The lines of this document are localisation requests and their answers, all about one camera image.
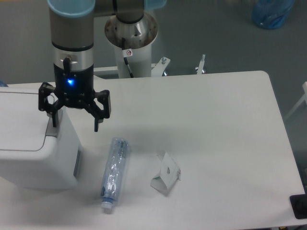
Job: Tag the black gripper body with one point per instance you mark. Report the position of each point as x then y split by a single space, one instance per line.
74 89

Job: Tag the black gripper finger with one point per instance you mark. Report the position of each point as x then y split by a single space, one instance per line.
98 105
51 109

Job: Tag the white push-lid trash can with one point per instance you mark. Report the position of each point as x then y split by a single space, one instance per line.
33 153

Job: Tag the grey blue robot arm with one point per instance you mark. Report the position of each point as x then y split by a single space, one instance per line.
72 28

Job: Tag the blue object at left edge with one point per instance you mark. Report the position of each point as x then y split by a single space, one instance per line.
2 84

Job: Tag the crushed clear plastic bottle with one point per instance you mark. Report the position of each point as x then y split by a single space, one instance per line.
114 172

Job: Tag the crumpled white paper carton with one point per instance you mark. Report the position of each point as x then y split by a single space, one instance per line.
168 175

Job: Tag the blue water jug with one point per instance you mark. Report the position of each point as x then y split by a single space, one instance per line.
271 14

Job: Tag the black device at table edge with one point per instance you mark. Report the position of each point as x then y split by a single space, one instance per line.
299 206

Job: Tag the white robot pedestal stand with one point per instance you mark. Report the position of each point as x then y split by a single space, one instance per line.
132 43

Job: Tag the white frame at right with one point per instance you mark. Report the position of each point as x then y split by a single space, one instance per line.
301 104

